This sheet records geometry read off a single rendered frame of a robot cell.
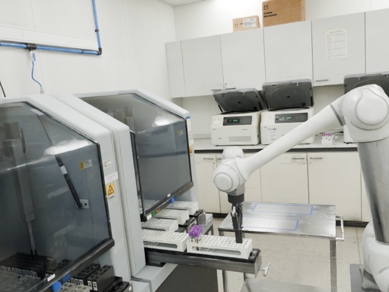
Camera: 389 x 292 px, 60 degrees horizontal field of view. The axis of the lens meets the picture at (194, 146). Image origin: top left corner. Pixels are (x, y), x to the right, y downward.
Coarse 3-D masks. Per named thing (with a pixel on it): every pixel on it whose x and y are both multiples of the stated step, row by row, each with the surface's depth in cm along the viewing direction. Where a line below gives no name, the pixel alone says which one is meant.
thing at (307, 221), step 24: (264, 216) 197; (288, 216) 194; (312, 216) 191; (336, 216) 198; (336, 240) 170; (336, 264) 208; (264, 288) 219; (288, 288) 217; (312, 288) 215; (336, 288) 211
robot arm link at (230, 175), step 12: (324, 108) 135; (312, 120) 136; (324, 120) 133; (336, 120) 131; (300, 132) 136; (312, 132) 136; (276, 144) 133; (288, 144) 134; (252, 156) 132; (264, 156) 131; (276, 156) 133; (216, 168) 135; (228, 168) 130; (240, 168) 130; (252, 168) 131; (216, 180) 129; (228, 180) 127; (240, 180) 131
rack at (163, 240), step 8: (144, 232) 178; (152, 232) 178; (160, 232) 176; (168, 232) 176; (176, 232) 174; (144, 240) 171; (152, 240) 169; (160, 240) 167; (168, 240) 166; (176, 240) 166; (184, 240) 165; (160, 248) 168; (168, 248) 166; (176, 248) 170; (184, 248) 165
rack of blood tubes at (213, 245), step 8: (208, 240) 162; (216, 240) 161; (224, 240) 160; (232, 240) 161; (248, 240) 158; (208, 248) 162; (216, 248) 156; (224, 248) 154; (232, 248) 153; (240, 248) 151; (248, 248) 153; (232, 256) 154; (240, 256) 152; (248, 256) 153
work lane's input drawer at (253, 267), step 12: (156, 252) 168; (168, 252) 166; (180, 252) 163; (252, 252) 157; (180, 264) 163; (192, 264) 161; (204, 264) 158; (216, 264) 156; (228, 264) 153; (240, 264) 151; (252, 264) 149; (264, 276) 150
